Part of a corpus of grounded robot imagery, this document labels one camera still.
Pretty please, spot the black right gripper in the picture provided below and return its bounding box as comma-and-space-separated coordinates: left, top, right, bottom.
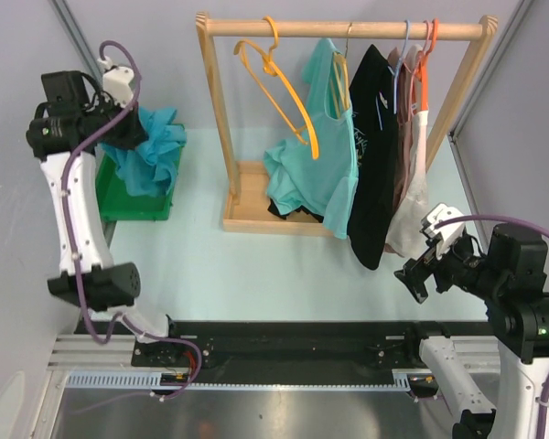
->
394, 226, 505, 301

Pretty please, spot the teal blue t shirt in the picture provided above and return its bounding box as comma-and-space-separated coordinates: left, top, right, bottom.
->
102, 107, 187, 198

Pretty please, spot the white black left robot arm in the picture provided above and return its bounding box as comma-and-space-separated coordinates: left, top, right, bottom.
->
26, 66, 184, 366

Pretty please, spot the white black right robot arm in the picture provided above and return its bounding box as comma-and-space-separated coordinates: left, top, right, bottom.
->
394, 217, 549, 438

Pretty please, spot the mint green t shirt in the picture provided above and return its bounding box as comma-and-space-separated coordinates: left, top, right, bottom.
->
264, 38, 359, 240

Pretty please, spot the yellow plastic hanger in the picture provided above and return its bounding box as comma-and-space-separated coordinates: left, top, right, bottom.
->
232, 16, 320, 161

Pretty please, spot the black t shirt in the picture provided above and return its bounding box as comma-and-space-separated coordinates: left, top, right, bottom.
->
267, 43, 401, 271

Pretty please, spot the light blue plastic hanger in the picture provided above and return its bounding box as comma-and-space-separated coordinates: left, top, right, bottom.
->
388, 19, 411, 115

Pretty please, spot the pink plastic hanger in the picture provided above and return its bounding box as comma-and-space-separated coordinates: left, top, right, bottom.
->
402, 20, 435, 94

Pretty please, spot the orange plastic hanger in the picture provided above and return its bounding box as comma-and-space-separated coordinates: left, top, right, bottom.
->
415, 18, 439, 112

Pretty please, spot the wooden hanger metal hook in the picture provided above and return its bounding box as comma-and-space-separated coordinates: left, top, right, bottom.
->
332, 22, 353, 112

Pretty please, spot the white garment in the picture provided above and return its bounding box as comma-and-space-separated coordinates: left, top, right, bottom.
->
384, 92, 429, 258

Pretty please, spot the green plastic tray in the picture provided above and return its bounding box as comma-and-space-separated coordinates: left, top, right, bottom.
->
96, 146, 185, 221

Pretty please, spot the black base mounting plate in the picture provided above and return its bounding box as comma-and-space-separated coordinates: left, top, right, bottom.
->
75, 319, 500, 397

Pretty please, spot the wooden clothes rack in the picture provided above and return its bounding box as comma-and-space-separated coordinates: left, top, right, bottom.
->
195, 12, 498, 236

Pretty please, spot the pink beige garment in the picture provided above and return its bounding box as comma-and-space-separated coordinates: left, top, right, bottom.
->
383, 47, 418, 253

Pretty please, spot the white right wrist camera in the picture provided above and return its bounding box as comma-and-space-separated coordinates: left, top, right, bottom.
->
421, 203, 465, 260

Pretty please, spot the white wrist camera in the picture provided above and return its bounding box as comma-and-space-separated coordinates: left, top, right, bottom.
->
421, 203, 465, 260
97, 56, 135, 108

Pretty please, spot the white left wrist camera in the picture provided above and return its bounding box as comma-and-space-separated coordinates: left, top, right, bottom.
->
97, 56, 135, 108

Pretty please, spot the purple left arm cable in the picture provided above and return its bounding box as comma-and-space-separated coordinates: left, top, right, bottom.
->
59, 40, 203, 412

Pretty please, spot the white slotted cable duct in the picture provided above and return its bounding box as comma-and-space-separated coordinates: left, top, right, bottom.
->
66, 371, 410, 392

